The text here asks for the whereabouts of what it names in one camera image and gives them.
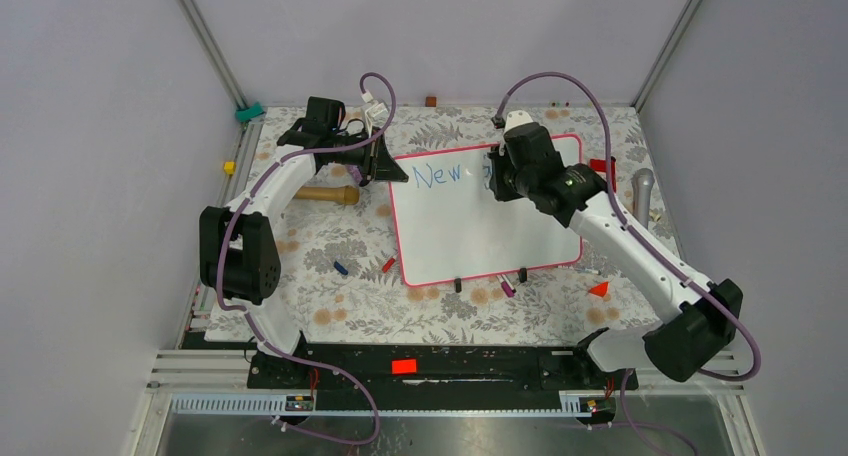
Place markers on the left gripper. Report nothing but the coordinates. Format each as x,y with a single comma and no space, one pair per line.
378,163

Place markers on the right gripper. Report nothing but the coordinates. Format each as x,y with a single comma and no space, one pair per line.
502,192

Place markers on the pink framed whiteboard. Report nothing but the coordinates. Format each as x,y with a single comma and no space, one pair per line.
449,225

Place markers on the blue marker cap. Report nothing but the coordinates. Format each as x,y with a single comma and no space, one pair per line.
340,268

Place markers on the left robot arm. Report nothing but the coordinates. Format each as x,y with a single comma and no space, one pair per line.
239,258

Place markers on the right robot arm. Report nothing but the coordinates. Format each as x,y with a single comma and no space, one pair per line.
694,313

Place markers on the gold toy microphone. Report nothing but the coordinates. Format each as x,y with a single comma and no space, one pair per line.
344,195

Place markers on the red small box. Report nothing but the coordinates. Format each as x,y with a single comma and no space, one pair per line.
607,168

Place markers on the red capped marker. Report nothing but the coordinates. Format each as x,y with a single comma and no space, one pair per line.
388,265

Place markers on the silver toy microphone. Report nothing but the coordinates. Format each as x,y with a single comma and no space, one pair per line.
643,182

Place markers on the floral patterned table mat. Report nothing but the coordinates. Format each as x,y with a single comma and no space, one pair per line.
368,306

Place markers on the magenta capped marker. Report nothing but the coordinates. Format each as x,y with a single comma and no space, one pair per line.
506,287

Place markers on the red triangular block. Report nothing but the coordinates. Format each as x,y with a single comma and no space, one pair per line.
600,290

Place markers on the teal corner clamp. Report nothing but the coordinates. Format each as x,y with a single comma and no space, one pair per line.
249,113

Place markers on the red tape label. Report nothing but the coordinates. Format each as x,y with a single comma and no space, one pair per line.
404,366

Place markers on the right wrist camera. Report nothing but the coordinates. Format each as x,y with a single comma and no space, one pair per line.
515,119

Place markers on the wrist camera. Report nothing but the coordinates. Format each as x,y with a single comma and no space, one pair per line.
375,111
515,119

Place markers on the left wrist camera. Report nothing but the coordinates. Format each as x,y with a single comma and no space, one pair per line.
375,111

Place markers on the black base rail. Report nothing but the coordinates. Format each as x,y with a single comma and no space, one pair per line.
327,367

